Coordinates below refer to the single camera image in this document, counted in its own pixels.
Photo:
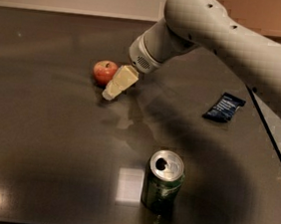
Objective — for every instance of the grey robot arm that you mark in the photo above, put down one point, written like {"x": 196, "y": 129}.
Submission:
{"x": 189, "y": 24}

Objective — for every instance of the dark blue snack packet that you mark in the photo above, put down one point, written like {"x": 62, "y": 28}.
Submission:
{"x": 225, "y": 108}

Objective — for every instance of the red apple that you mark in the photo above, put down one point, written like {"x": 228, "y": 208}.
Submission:
{"x": 103, "y": 71}

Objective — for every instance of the green soda can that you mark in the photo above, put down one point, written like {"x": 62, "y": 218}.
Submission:
{"x": 164, "y": 174}

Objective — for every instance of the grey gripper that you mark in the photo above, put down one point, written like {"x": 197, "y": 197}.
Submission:
{"x": 140, "y": 59}

